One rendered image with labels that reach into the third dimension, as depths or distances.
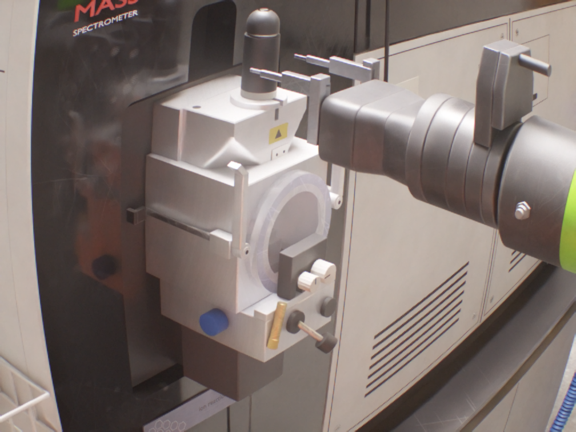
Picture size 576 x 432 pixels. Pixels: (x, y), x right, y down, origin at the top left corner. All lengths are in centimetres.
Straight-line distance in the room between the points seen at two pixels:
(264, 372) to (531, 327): 83
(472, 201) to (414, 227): 51
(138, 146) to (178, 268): 10
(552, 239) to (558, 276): 118
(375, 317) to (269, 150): 41
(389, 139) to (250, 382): 26
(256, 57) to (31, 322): 26
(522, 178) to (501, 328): 101
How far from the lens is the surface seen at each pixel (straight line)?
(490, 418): 153
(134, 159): 78
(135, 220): 79
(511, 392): 158
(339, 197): 82
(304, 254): 78
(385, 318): 118
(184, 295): 82
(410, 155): 67
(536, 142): 64
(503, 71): 63
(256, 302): 79
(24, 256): 72
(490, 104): 64
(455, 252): 129
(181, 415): 92
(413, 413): 140
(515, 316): 166
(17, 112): 68
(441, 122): 67
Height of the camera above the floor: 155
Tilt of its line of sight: 25 degrees down
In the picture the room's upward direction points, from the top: 3 degrees clockwise
